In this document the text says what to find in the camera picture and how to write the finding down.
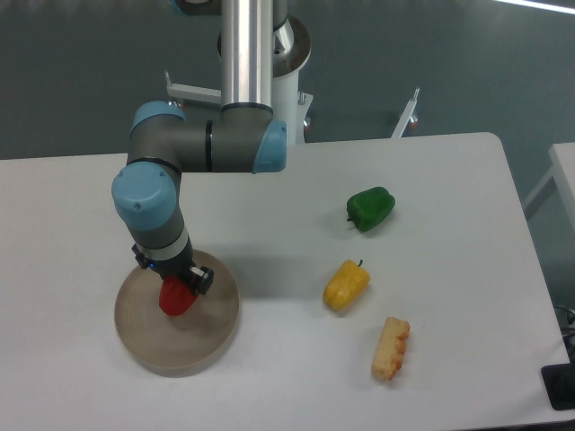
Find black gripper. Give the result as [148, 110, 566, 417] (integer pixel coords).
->
[131, 243, 214, 296]

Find red toy bell pepper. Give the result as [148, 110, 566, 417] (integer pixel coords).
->
[158, 276, 197, 317]

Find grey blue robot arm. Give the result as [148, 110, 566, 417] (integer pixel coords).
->
[111, 1, 288, 295]

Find beige round plate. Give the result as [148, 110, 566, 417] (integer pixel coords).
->
[114, 250, 241, 377]

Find yellow toy bell pepper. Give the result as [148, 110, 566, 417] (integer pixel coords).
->
[323, 259, 371, 312]

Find green toy bell pepper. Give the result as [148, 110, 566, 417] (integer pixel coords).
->
[346, 187, 396, 233]

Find yellow orange toy corn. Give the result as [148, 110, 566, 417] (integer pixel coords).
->
[371, 317, 411, 381]

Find black device at edge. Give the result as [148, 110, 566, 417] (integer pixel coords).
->
[541, 363, 574, 411]

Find white side table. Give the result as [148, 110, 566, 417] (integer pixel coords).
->
[522, 142, 575, 225]

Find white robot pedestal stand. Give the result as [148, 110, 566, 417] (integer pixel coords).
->
[162, 15, 422, 145]

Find black cables at right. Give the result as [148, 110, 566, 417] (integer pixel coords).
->
[553, 304, 575, 365]

